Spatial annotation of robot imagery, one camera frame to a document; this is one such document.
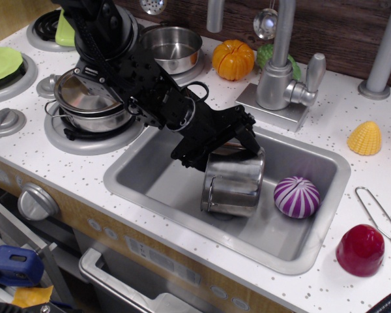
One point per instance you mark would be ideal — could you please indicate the steel saucepan with handle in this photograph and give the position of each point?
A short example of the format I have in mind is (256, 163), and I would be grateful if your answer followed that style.
(176, 49)

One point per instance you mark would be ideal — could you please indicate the back left stove burner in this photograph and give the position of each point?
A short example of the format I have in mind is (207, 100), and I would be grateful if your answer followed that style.
(41, 33)

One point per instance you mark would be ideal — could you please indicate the front right stove burner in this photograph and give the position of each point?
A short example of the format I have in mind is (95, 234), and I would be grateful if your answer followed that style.
(67, 138)

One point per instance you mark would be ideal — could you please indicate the green toy cutting board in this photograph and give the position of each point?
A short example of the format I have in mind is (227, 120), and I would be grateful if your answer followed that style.
(65, 34)

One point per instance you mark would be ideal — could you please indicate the purple striped toy onion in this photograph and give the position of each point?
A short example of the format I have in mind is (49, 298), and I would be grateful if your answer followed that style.
(297, 197)

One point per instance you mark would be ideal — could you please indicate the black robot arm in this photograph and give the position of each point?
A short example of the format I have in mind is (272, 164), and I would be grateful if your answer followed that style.
(114, 64)

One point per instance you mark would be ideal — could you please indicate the small steel pot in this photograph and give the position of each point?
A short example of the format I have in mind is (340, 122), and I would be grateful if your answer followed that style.
(233, 180)

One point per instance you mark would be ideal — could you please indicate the green toy vegetable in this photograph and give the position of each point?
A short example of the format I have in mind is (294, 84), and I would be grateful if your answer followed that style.
(265, 53)

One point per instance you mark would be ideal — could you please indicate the yellow toy corn piece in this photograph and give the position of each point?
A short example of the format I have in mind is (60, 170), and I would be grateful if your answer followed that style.
(366, 139)

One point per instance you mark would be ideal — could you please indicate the grey oven door handle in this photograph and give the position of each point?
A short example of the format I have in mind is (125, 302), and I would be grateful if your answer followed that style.
(133, 288)

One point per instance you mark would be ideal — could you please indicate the grey oven dial knob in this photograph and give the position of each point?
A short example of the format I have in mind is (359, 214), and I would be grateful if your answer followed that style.
(35, 204)

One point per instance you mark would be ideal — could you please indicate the grey stove knob left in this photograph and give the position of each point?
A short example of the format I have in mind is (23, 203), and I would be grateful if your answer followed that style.
(45, 87)

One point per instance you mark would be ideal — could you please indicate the grey stove knob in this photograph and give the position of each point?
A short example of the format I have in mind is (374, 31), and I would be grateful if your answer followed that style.
(11, 121)
(45, 87)

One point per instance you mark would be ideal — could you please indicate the grey hanging utensil handle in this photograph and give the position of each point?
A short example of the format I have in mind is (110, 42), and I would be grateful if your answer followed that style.
(215, 15)

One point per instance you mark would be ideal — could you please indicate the steel pot with lid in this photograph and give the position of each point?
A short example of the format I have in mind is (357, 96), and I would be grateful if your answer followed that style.
(86, 111)

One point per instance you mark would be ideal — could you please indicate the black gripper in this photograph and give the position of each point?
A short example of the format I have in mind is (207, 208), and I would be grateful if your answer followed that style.
(209, 129)

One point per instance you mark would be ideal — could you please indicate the yellow tape piece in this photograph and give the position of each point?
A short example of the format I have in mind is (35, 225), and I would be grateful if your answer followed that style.
(30, 296)

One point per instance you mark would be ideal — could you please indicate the grey vertical post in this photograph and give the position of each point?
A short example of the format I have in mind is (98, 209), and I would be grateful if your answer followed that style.
(376, 86)

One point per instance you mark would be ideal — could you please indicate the hanging steel ladle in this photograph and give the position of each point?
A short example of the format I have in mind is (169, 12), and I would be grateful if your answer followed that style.
(265, 21)

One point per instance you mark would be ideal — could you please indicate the grey toy sink basin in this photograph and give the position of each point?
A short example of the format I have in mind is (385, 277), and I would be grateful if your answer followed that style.
(147, 175)

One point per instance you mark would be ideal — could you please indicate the grey stove knob front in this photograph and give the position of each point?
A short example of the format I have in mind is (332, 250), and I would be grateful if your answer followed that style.
(11, 121)

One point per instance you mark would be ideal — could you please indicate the blue clamp tool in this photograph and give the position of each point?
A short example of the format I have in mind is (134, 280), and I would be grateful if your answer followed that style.
(20, 267)

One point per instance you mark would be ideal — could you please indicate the green toy plate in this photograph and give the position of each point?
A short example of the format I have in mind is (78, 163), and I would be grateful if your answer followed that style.
(10, 61)

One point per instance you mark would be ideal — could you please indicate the silver toy faucet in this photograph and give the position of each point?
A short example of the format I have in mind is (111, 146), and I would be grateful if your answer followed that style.
(278, 99)

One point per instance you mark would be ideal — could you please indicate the orange toy pumpkin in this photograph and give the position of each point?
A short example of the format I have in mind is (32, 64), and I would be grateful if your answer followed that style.
(233, 60)

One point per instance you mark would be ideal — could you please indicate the hanging perforated steel skimmer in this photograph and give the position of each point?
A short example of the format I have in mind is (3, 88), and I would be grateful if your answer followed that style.
(153, 7)

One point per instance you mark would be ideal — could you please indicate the red toy apple half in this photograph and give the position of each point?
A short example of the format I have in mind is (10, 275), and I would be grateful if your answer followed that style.
(361, 251)

